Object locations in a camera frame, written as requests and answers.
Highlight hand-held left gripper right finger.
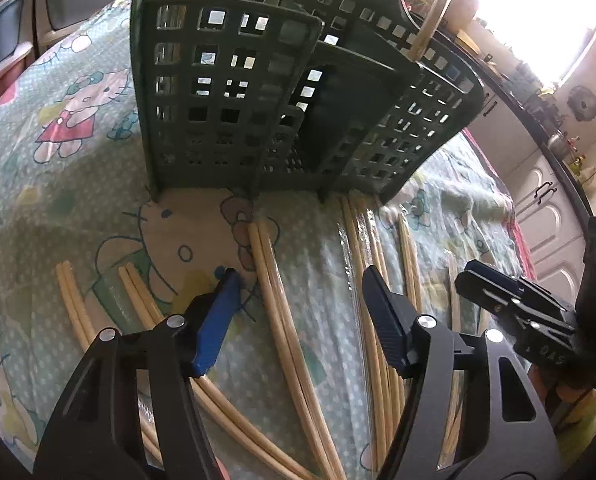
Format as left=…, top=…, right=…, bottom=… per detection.
left=362, top=266, right=564, bottom=480

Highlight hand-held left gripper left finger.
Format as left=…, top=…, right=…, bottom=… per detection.
left=34, top=267, right=242, bottom=480

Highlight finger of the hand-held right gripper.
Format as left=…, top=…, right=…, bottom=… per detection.
left=454, top=271, right=577, bottom=368
left=465, top=261, right=577, bottom=332

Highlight pile of chopsticks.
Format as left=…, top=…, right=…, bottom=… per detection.
left=55, top=195, right=596, bottom=480

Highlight green plastic utensil basket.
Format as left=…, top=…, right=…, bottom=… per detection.
left=130, top=0, right=486, bottom=206

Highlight white kitchen cabinets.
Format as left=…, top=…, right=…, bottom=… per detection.
left=465, top=75, right=595, bottom=281

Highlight steel pot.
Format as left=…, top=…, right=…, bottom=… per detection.
left=548, top=132, right=572, bottom=157

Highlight black kitchen countertop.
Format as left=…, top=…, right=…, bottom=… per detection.
left=443, top=25, right=596, bottom=221

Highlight cartoon printed tablecloth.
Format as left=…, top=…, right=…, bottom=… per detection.
left=0, top=0, right=534, bottom=480

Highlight wrapped wooden chopstick pair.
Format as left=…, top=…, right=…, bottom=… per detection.
left=409, top=0, right=461, bottom=61

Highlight kitchen window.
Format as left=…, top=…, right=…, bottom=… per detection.
left=458, top=0, right=596, bottom=87

